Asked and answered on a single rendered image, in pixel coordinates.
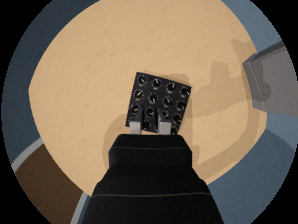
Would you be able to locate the black knob box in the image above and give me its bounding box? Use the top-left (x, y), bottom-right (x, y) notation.
top-left (125, 72), bottom-right (192, 134)

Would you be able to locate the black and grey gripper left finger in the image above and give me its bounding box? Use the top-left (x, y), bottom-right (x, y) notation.
top-left (129, 108), bottom-right (144, 134)

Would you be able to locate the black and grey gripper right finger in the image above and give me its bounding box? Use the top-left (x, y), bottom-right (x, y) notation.
top-left (155, 109), bottom-right (172, 135)

